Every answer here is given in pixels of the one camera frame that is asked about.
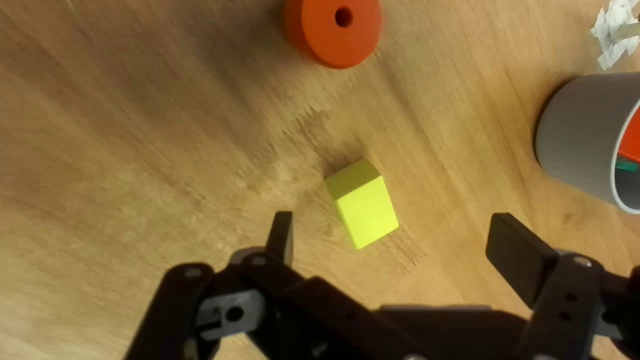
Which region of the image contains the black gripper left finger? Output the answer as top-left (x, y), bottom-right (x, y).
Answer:
top-left (267, 212), bottom-right (295, 264)

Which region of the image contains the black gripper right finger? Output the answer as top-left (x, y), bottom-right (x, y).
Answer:
top-left (486, 212), bottom-right (560, 307)

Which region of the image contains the yellow wooden cube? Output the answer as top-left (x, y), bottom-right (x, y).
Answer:
top-left (326, 159), bottom-right (400, 249)

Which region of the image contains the green wooden block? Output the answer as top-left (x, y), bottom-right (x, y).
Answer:
top-left (617, 159), bottom-right (640, 208)

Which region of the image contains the red-orange wooden cube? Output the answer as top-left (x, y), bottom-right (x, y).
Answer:
top-left (618, 102), bottom-right (640, 162)

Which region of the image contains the orange cylindrical block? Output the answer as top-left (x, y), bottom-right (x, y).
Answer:
top-left (285, 0), bottom-right (384, 69)

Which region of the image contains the gray pot with handle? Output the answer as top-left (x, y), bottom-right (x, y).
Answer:
top-left (535, 74), bottom-right (640, 215)

